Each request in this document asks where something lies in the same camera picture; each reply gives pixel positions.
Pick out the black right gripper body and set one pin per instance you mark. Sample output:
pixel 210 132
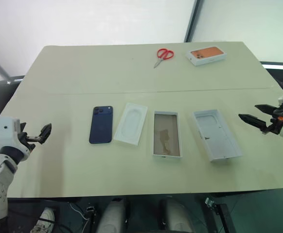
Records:
pixel 276 122

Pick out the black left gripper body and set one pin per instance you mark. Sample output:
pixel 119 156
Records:
pixel 32 139

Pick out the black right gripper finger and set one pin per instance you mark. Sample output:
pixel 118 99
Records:
pixel 253 120
pixel 266 108

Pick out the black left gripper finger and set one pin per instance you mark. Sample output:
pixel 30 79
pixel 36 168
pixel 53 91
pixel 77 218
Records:
pixel 45 132
pixel 22 128

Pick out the white box lid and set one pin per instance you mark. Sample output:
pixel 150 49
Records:
pixel 217 134

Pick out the dark blue smartphone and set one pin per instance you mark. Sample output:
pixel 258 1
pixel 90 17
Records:
pixel 101 126

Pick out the white moulded insert tray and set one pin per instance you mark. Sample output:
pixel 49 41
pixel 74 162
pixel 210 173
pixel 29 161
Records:
pixel 131 125

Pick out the white box bottom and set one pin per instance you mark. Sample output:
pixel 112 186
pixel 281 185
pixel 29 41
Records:
pixel 167 136

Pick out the orange phone retail box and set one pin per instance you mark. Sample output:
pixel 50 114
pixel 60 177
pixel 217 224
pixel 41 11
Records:
pixel 206 55

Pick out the white sneaker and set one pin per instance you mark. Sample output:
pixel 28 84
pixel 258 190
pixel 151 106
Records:
pixel 44 219

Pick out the metal table clamp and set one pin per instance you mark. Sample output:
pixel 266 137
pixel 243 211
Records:
pixel 209 202

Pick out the pale rounded shape under table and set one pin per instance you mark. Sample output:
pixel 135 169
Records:
pixel 112 216
pixel 175 216

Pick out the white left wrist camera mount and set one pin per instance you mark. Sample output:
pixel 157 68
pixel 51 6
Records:
pixel 3 127

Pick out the dark window frame post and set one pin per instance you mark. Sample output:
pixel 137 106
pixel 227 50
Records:
pixel 191 20

